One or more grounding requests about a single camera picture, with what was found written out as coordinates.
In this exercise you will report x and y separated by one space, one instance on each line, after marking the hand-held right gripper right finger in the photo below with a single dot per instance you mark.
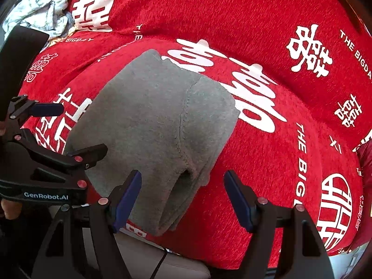
237 200

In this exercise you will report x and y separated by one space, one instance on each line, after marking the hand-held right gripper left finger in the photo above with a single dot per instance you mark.
129 197

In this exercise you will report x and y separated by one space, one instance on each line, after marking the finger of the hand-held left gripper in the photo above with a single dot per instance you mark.
90 152
48 110

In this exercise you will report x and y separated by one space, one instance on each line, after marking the grey knit garment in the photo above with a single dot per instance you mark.
151 107

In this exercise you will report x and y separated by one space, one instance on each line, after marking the person's left hand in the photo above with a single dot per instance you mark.
10 210

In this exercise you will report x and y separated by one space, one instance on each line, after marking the beige padded bed edge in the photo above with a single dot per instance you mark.
180 267

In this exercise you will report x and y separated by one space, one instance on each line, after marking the crumpled pale grey cloth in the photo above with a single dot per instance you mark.
37 8

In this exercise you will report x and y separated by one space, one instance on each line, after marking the dark red cloth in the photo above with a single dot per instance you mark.
366 159

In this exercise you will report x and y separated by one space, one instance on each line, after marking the red printed blanket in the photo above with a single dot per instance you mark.
232 11

